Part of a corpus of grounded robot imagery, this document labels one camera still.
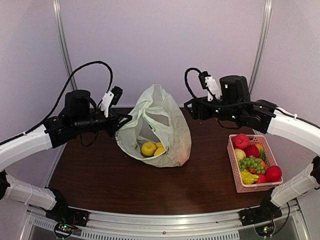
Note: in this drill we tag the curved aluminium rail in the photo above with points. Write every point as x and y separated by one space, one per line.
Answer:
223 225

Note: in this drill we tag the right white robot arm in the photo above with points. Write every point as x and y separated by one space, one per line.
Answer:
229 100

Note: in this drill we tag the red apple toy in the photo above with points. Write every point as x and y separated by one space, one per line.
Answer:
252 150

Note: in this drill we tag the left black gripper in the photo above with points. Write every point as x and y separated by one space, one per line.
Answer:
113 120

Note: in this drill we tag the yellow banana toy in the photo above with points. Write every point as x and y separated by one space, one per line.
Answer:
248 178

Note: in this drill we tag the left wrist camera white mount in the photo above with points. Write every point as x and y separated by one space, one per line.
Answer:
110 98

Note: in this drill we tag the yellow lemon toy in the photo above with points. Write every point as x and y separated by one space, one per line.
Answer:
148 149
159 151

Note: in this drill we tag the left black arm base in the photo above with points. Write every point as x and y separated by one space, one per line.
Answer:
67 218

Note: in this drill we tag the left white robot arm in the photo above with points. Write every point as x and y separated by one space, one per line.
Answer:
80 115

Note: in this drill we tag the red plush fruit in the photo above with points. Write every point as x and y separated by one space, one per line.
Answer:
273 174

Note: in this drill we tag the yellow mango toy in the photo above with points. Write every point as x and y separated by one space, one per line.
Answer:
159 144

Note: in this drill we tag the left aluminium frame post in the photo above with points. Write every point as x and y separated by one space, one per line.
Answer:
57 10

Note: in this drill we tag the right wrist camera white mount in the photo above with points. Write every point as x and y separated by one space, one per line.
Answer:
209 84

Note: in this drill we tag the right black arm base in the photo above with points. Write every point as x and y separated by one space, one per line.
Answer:
262 216

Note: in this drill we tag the peach fruit in bag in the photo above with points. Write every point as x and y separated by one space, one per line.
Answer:
241 141

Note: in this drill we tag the green grapes toy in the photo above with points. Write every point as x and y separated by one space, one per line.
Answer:
252 165

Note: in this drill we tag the light green plastic bag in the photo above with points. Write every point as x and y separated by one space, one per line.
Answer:
156 117

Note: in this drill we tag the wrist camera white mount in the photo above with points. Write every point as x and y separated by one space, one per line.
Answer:
110 98
209 84

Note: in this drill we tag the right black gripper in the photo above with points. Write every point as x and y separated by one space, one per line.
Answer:
197 102

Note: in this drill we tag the pale yellow fruit toy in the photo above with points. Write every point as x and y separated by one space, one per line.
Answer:
239 154

